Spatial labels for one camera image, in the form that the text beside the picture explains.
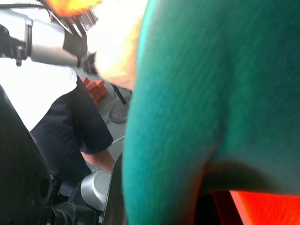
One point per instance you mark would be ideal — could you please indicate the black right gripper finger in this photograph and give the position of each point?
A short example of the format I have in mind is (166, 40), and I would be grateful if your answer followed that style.
(18, 164)

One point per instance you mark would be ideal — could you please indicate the person in navy shirt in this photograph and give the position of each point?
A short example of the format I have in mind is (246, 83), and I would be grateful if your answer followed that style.
(68, 126)

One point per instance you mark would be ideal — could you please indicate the silver round robot joint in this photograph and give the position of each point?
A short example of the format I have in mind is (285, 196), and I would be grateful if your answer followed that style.
(96, 187)

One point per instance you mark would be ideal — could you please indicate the stack of orange boxes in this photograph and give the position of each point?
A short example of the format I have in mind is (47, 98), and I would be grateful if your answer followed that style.
(97, 90)

